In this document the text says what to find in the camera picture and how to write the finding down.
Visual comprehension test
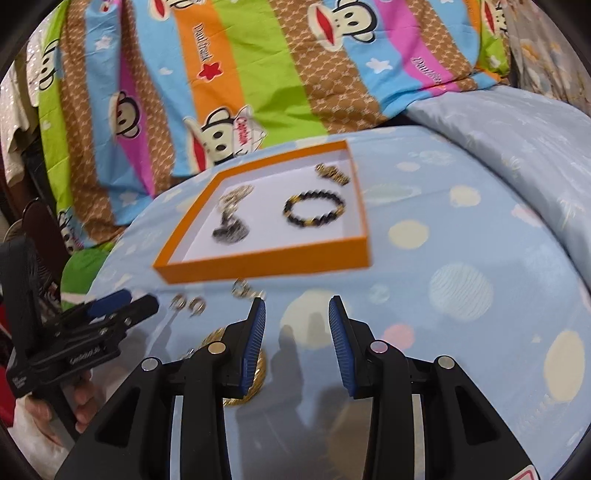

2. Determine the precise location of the black and gold bead bracelet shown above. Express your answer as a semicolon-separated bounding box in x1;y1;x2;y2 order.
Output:
283;191;347;230

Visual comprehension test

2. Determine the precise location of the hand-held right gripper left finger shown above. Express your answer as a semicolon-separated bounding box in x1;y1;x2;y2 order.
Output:
54;296;269;480

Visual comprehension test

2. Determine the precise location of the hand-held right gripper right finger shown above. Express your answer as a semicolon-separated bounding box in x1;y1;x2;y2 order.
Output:
328;295;532;480

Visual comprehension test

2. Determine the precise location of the small gold chain bracelet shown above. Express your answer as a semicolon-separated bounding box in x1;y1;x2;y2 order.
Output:
314;162;351;186

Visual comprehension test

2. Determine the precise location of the orange shallow box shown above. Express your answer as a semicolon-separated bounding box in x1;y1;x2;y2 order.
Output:
153;140;371;284

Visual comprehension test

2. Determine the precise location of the green cloth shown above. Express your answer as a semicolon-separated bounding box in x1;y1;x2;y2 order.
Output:
60;247;117;311

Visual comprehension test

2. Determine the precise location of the silver heart pendant necklace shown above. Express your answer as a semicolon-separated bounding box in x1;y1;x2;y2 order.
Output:
211;184;256;246

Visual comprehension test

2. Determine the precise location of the white glittery cloth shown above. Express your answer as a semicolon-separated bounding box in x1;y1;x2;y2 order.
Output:
0;28;62;186

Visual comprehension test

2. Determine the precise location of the pale grey pillow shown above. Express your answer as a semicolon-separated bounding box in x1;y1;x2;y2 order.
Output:
406;85;591;296

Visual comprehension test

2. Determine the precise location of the light blue dotted bedsheet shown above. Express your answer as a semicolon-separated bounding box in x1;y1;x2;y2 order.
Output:
85;124;591;480

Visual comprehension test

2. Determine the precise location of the person's left hand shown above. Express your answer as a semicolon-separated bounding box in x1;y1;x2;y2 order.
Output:
16;369;101;445

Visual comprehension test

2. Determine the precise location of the grey floral cloth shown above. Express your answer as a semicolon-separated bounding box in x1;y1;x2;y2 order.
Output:
501;0;588;112

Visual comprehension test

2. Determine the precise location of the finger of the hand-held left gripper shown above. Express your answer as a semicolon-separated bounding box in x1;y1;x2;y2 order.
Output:
95;295;160;334
60;289;133;326

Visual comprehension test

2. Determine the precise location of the colourful striped monkey blanket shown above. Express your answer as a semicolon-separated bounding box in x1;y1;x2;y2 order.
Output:
28;0;513;256

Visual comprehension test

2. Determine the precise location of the gold bangle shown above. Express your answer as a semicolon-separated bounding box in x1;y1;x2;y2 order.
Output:
198;325;269;407

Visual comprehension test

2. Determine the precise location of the silver ring piece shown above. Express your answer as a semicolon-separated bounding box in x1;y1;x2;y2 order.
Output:
232;278;268;301

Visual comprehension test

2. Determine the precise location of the dark brown object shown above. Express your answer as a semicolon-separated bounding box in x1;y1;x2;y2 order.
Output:
21;198;66;260

